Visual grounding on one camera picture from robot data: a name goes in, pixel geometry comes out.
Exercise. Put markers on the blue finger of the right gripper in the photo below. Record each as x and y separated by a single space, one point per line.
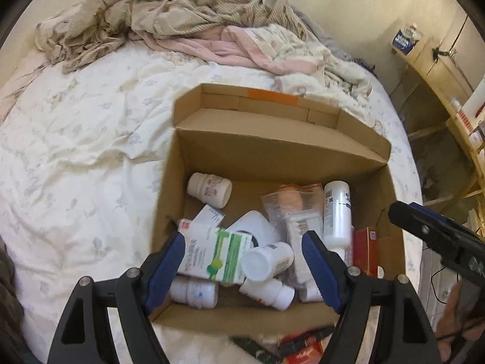
459 252
435 217

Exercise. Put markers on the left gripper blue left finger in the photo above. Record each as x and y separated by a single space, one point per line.
160 270

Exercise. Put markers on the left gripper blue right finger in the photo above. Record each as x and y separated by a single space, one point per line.
327 269

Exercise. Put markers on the white spray bottle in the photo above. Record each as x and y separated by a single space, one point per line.
338 218

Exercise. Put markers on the red gold QR carton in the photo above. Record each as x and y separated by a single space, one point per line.
365 253

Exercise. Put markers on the green white medicine box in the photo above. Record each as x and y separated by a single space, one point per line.
213 253

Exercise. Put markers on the clear bag of ampoules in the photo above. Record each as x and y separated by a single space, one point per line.
295 219

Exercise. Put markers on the white device box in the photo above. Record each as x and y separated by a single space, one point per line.
258 226

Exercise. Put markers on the small white dropper bottle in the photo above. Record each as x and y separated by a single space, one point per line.
310 292

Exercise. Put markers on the white round bottle in box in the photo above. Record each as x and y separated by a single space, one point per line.
194 292

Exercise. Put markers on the white bottle orange label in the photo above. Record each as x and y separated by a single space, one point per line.
269 293

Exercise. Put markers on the red flat packet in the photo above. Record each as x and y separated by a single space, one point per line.
312 354

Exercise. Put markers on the white pill bottle red print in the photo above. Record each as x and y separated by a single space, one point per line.
210 189

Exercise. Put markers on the wooden shelf unit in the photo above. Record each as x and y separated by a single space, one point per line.
429 100

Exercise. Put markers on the white floral bed sheet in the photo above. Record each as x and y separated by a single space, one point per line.
83 157

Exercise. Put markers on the brown cardboard box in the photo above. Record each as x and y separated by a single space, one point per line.
279 151

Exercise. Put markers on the camouflage cloth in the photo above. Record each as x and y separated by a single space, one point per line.
12 312

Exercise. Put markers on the crumpled floral quilt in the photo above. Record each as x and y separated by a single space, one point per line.
264 34

